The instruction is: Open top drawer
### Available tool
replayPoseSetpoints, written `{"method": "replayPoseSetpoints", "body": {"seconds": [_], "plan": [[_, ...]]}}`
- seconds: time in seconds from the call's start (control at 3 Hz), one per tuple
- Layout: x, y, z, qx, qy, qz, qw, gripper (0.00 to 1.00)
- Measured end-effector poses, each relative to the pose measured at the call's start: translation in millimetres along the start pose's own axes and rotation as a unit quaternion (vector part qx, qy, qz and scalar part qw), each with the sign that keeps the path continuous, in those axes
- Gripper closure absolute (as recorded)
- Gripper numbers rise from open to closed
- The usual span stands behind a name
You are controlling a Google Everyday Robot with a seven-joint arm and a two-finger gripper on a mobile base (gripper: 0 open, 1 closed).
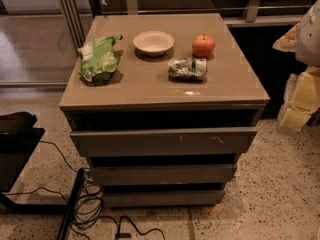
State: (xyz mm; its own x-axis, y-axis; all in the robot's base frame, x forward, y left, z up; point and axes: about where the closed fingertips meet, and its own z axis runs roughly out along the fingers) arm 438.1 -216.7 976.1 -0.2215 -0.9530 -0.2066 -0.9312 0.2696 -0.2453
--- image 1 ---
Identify white paper bowl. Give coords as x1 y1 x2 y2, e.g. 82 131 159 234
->
133 31 175 57

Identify metal railing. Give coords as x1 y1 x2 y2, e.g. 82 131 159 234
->
58 0 316 46

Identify crumpled green white snack bag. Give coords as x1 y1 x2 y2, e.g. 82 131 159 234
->
168 58 207 81

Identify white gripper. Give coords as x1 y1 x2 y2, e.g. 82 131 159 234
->
272 24 320 131

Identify grey top drawer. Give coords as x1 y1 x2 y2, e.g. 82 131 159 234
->
70 127 257 157

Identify black stand base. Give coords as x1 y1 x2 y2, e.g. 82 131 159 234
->
0 112 84 240

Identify grey bottom drawer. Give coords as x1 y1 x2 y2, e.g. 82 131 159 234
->
104 190 225 207

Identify black floor cables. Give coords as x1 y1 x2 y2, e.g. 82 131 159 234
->
4 140 167 240

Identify grey drawer cabinet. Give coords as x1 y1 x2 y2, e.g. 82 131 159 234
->
60 14 269 195

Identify green chip bag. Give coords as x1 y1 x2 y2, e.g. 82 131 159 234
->
78 35 122 86

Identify grey middle drawer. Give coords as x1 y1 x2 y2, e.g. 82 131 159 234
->
91 164 237 186

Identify red apple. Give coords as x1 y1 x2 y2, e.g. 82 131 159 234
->
192 34 215 59

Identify grey drawer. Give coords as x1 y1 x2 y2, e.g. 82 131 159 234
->
91 164 237 186
70 127 257 157
104 190 225 207

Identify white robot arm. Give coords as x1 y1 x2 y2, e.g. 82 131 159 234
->
272 0 320 132

